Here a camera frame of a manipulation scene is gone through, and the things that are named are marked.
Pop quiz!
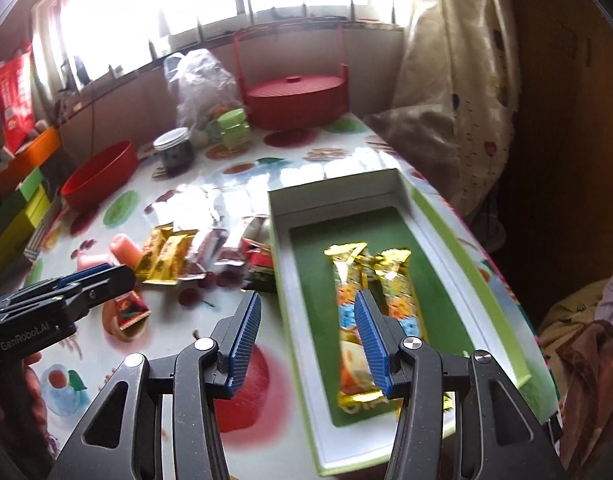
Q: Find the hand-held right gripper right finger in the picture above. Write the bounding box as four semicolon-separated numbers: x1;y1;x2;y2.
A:
353;289;569;480

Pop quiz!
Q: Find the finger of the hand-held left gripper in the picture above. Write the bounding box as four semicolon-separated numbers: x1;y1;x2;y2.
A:
1;265;118;308
61;264;137;318

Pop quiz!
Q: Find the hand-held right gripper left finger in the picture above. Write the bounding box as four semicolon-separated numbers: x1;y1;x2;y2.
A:
46;291;263;480

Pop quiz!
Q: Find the yellow snack packet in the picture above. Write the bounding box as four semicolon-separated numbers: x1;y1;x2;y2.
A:
136;227;174;281
154;232;197;286

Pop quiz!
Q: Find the long gold snack bar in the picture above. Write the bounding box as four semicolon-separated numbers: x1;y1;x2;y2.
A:
371;247;457;413
323;242;387;411

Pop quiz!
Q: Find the green and white cardboard box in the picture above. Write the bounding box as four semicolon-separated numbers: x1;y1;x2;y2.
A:
268;168;559;477

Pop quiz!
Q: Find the person's left hand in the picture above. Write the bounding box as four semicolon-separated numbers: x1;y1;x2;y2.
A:
24;352;50;441

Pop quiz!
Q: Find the small red and yellow packet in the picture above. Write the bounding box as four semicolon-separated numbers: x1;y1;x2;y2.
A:
114;295;152;332

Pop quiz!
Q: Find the striped box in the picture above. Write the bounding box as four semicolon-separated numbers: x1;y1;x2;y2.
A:
24;210;62;261

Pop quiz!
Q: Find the yellow-green box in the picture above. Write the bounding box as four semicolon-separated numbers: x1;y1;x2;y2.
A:
0;185;52;272

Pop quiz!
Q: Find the red bowl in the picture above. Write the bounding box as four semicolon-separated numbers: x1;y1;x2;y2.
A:
60;140;138;211

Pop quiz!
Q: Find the orange box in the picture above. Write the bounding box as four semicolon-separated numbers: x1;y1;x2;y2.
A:
0;126;62;196

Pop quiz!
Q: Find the dark jar with silver lid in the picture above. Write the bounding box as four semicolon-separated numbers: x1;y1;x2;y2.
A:
153;128;194;177

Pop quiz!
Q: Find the red snack bag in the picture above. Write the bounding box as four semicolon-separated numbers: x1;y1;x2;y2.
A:
0;45;34;153

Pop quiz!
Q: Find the green jar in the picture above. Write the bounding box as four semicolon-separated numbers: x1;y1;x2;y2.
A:
216;109;252;145

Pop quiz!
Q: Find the pile of clothes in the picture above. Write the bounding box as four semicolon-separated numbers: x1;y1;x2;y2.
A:
536;267;613;466

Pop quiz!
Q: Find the clear plastic bag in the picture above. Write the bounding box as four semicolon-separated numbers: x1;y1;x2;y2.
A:
164;50;242;133

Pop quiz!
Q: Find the red basket with lid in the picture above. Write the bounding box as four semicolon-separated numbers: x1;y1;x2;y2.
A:
234;30;351;128

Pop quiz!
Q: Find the cream patterned curtain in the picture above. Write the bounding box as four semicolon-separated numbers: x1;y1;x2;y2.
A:
366;0;519;221

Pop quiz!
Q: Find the window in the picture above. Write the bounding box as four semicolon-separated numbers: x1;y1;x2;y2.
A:
31;0;437;86

